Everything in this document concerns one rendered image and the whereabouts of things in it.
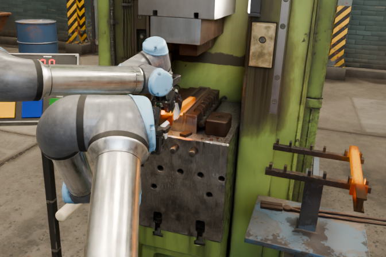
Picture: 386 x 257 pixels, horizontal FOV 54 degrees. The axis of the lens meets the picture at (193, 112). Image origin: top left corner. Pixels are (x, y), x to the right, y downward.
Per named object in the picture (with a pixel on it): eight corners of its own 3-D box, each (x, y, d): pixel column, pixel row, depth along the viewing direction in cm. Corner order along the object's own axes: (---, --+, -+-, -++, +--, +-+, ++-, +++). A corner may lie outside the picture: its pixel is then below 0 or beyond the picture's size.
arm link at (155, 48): (134, 43, 116) (155, 31, 120) (141, 70, 124) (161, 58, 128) (149, 53, 112) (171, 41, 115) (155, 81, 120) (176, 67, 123)
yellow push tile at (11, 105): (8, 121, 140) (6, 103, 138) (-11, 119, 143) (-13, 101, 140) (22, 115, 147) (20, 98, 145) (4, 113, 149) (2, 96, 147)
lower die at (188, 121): (196, 133, 151) (197, 113, 148) (150, 127, 156) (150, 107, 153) (218, 104, 189) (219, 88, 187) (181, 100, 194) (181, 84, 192)
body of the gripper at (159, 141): (145, 145, 130) (130, 159, 119) (145, 121, 127) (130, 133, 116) (166, 148, 128) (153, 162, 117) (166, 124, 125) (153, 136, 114)
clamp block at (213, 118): (226, 137, 148) (227, 122, 146) (204, 135, 150) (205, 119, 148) (231, 127, 159) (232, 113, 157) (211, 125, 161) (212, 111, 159)
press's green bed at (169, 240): (214, 327, 172) (220, 242, 157) (139, 307, 181) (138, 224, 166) (235, 250, 222) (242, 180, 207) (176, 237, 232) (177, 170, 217)
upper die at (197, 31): (200, 45, 140) (201, 19, 137) (150, 41, 145) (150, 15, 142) (223, 33, 178) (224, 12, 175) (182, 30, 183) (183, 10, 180)
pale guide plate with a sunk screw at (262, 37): (271, 67, 147) (276, 23, 141) (248, 66, 149) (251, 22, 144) (271, 67, 149) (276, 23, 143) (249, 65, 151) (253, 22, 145)
